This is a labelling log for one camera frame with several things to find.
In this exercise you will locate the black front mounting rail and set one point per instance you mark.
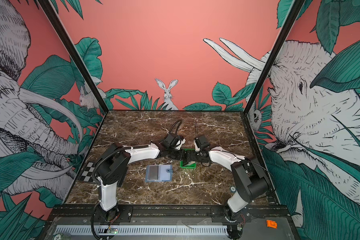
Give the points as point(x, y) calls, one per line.
point(125, 213)

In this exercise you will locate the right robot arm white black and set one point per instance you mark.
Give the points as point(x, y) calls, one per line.
point(250, 177)

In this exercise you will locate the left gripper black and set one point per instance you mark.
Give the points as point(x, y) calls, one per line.
point(179, 157)

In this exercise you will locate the green plastic card tray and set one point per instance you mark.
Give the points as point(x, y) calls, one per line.
point(187, 164)

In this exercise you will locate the checkerboard calibration board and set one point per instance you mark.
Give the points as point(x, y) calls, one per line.
point(86, 175)

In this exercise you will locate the right black frame post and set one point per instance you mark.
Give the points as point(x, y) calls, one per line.
point(289, 21)

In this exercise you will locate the orange connector clip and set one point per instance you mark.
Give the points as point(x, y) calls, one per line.
point(271, 224)

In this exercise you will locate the left black frame post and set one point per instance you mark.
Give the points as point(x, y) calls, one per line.
point(55, 21)

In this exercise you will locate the blue leather card holder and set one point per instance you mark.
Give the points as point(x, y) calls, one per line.
point(165, 173)

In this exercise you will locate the black frame post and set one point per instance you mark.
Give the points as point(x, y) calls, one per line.
point(55, 21)
point(289, 21)

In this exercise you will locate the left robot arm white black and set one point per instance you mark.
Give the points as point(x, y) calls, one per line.
point(112, 166)

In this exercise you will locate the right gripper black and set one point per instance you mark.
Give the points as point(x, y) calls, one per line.
point(197, 160)

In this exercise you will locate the white slotted cable duct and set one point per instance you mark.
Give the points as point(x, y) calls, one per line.
point(150, 230)

